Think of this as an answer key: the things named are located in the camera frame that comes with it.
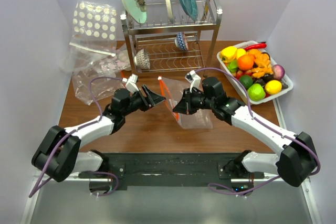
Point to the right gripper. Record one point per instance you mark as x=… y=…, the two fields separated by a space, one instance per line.
x=185 y=106

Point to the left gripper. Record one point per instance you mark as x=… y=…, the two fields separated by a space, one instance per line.
x=154 y=98

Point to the orange zip top bag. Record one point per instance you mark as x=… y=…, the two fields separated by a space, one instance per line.
x=177 y=93

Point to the dark green avocado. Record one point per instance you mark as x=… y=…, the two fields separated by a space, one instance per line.
x=246 y=81

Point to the orange fruit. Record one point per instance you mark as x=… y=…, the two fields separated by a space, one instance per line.
x=246 y=62

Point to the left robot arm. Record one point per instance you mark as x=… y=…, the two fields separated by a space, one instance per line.
x=58 y=155

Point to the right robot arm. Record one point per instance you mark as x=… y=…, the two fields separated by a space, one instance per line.
x=294 y=156

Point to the clear crumpled plastic bag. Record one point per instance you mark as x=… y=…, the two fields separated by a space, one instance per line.
x=95 y=74

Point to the polka dot plastic bag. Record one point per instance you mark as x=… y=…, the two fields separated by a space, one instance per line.
x=94 y=27

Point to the white food tray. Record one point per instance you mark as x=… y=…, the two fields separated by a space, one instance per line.
x=285 y=80

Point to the grey patterned bowl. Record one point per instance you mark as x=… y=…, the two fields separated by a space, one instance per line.
x=142 y=59

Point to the blue patterned bowl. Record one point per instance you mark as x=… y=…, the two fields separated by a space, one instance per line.
x=181 y=41

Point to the light green pepper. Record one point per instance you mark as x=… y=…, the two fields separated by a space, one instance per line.
x=233 y=66

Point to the yellow bell pepper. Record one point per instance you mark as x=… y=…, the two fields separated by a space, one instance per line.
x=228 y=54

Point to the metal dish rack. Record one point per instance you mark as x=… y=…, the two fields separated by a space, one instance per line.
x=157 y=36

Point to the green apple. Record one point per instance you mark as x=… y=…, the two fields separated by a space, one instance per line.
x=256 y=92

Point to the yellow lemon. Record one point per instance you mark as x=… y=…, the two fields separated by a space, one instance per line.
x=273 y=87

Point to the red chili pepper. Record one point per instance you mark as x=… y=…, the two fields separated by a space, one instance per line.
x=256 y=46

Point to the purple onion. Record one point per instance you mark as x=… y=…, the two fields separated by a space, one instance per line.
x=278 y=72

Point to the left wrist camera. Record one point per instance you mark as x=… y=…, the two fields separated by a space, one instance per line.
x=130 y=83

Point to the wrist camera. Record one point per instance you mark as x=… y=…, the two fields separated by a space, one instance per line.
x=194 y=79
x=130 y=83

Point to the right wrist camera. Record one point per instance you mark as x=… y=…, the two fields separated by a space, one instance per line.
x=194 y=79

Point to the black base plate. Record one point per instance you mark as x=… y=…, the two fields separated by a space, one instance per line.
x=174 y=169

